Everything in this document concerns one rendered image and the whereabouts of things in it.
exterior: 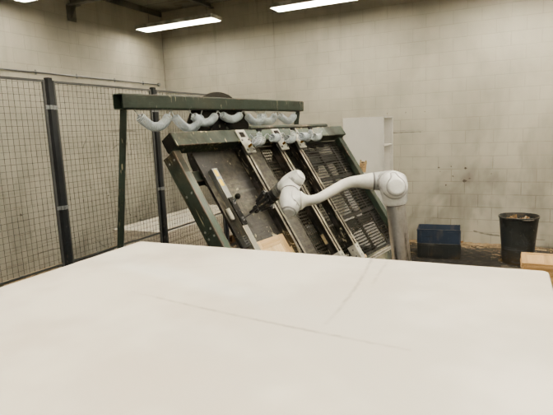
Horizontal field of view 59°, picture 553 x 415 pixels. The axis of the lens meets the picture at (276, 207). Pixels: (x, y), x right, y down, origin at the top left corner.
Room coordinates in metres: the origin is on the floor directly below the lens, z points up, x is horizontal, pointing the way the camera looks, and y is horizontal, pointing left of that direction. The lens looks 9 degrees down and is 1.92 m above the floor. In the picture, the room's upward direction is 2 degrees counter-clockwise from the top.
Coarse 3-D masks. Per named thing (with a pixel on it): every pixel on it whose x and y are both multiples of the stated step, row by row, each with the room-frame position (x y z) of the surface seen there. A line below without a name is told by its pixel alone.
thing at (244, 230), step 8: (216, 168) 3.17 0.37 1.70; (216, 176) 3.12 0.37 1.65; (216, 184) 3.11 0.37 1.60; (224, 192) 3.08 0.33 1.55; (224, 200) 3.08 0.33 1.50; (232, 208) 3.04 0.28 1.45; (240, 224) 3.01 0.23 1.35; (240, 232) 3.01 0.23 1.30; (248, 232) 3.00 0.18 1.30; (256, 248) 2.96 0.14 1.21
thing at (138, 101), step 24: (120, 96) 3.32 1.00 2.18; (144, 96) 3.36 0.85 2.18; (168, 96) 3.54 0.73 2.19; (192, 96) 3.74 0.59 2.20; (120, 120) 3.26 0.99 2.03; (120, 144) 3.28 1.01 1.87; (120, 168) 3.30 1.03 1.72; (120, 192) 3.31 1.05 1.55; (120, 216) 3.33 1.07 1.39; (120, 240) 3.35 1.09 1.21
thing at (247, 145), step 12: (240, 132) 3.50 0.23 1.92; (252, 144) 3.43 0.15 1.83; (240, 156) 3.46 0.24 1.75; (252, 156) 3.47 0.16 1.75; (252, 168) 3.40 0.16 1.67; (252, 180) 3.41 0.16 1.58; (264, 180) 3.40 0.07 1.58; (276, 204) 3.34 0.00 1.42; (276, 216) 3.29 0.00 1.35; (288, 228) 3.26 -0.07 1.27; (288, 240) 3.24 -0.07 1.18; (300, 252) 3.19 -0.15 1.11
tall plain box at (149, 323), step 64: (128, 256) 0.70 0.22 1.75; (192, 256) 0.69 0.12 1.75; (256, 256) 0.67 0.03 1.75; (320, 256) 0.66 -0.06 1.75; (0, 320) 0.46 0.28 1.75; (64, 320) 0.46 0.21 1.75; (128, 320) 0.45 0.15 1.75; (192, 320) 0.44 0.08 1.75; (256, 320) 0.44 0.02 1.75; (320, 320) 0.43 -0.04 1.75; (384, 320) 0.42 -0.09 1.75; (448, 320) 0.42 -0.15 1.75; (512, 320) 0.41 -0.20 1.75; (0, 384) 0.33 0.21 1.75; (64, 384) 0.33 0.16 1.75; (128, 384) 0.33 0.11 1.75; (192, 384) 0.32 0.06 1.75; (256, 384) 0.32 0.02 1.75; (320, 384) 0.32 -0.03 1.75; (384, 384) 0.31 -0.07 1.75; (448, 384) 0.31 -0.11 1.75; (512, 384) 0.31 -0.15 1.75
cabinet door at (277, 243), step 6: (282, 234) 3.27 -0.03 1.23; (264, 240) 3.09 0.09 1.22; (270, 240) 3.13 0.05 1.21; (276, 240) 3.18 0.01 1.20; (282, 240) 3.22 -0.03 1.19; (264, 246) 3.06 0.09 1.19; (270, 246) 3.10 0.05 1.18; (276, 246) 3.15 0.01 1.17; (282, 246) 3.19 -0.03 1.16; (288, 246) 3.23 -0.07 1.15
